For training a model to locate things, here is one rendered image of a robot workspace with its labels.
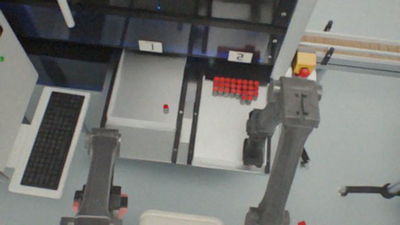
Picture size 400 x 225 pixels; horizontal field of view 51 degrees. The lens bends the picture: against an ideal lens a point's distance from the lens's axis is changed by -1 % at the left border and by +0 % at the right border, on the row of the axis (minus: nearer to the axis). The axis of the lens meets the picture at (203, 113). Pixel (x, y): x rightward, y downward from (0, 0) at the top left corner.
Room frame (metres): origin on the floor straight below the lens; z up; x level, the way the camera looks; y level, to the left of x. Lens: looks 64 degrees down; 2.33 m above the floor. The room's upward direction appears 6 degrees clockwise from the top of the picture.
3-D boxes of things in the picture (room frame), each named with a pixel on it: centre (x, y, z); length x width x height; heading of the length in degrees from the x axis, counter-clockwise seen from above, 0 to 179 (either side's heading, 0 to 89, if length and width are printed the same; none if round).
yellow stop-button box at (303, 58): (0.92, -0.36, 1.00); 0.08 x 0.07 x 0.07; 179
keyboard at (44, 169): (0.58, 0.57, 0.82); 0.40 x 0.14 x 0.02; 178
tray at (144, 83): (0.81, 0.23, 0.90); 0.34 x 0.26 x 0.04; 179
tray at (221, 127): (0.69, -0.11, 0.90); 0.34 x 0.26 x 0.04; 179
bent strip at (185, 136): (0.66, 0.06, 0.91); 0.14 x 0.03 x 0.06; 0
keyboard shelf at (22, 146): (0.58, 0.62, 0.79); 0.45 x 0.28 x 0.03; 178
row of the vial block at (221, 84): (0.83, -0.11, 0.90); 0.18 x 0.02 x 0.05; 89
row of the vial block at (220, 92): (0.80, -0.11, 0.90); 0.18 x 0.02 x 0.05; 89
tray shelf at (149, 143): (0.74, 0.06, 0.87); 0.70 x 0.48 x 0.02; 89
